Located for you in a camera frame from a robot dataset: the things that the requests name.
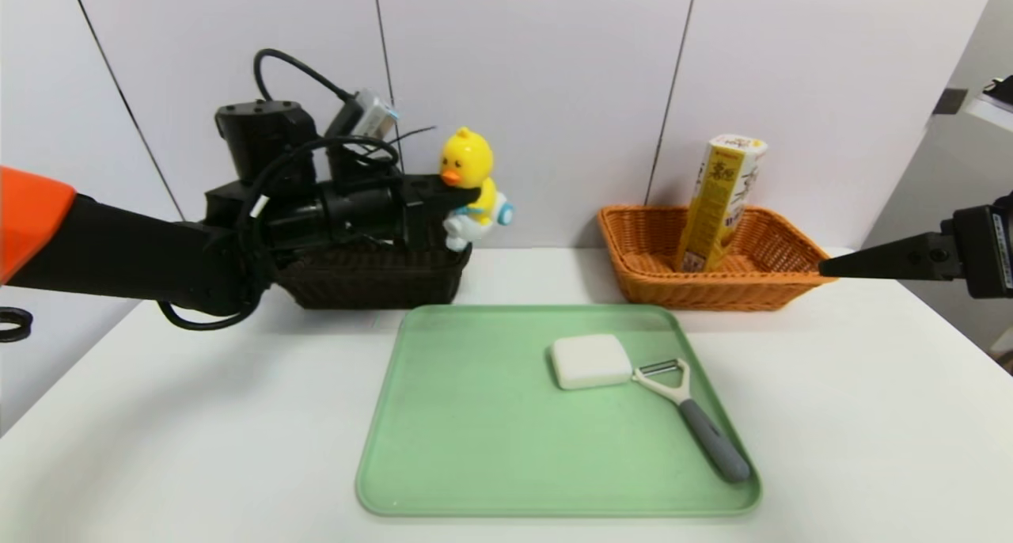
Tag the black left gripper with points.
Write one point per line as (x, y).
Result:
(415, 209)

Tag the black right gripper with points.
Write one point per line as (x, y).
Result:
(984, 250)

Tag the yellow duck scooter toy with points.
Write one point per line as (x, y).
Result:
(467, 159)

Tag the yellow white chips box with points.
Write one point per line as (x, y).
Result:
(712, 210)

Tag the white soap bar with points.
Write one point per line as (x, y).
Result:
(589, 361)

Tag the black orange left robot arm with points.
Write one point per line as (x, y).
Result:
(119, 250)

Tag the dark brown wicker basket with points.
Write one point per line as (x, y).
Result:
(372, 282)

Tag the orange wicker basket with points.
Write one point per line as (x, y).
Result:
(712, 290)

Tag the white flat object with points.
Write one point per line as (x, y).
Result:
(989, 114)

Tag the green plastic tray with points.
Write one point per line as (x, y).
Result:
(475, 448)

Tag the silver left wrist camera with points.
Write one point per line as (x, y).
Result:
(373, 115)

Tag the black wall fixture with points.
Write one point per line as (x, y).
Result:
(950, 102)

